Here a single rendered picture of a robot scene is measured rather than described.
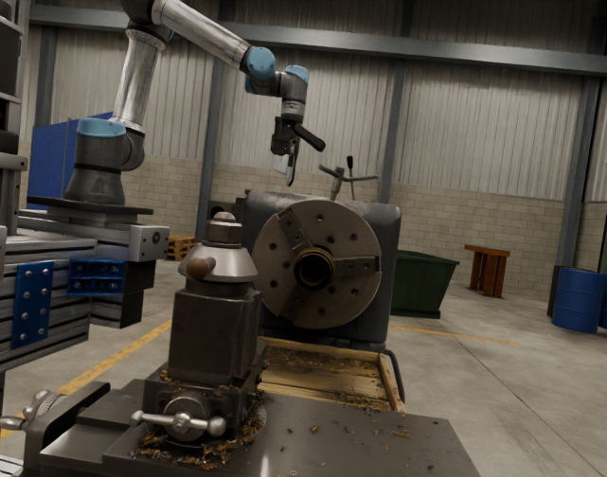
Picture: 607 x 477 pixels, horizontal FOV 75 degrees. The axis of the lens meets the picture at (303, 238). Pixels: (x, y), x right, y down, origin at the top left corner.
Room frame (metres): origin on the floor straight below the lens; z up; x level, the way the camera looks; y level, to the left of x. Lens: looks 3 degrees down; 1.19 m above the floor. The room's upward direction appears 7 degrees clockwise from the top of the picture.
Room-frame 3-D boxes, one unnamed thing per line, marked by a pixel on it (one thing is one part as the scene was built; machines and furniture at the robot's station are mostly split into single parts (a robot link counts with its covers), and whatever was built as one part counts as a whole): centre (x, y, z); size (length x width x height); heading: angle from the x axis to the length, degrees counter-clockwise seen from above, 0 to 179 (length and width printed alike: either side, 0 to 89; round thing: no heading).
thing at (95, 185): (1.10, 0.58, 1.21); 0.15 x 0.15 x 0.10
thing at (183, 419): (0.43, 0.08, 0.99); 0.20 x 0.10 x 0.05; 176
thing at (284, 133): (1.27, 0.09, 1.43); 0.09 x 0.08 x 0.12; 86
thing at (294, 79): (1.27, 0.08, 1.59); 0.09 x 0.08 x 0.11; 94
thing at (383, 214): (1.39, -0.05, 1.06); 0.59 x 0.48 x 0.39; 176
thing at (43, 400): (0.41, 0.27, 0.95); 0.07 x 0.04 x 0.04; 86
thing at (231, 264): (0.40, 0.08, 1.13); 0.08 x 0.08 x 0.03
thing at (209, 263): (0.35, 0.09, 1.13); 0.04 x 0.02 x 0.02; 176
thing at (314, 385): (0.75, -0.02, 0.89); 0.36 x 0.30 x 0.04; 86
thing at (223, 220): (0.40, 0.08, 1.17); 0.04 x 0.04 x 0.03
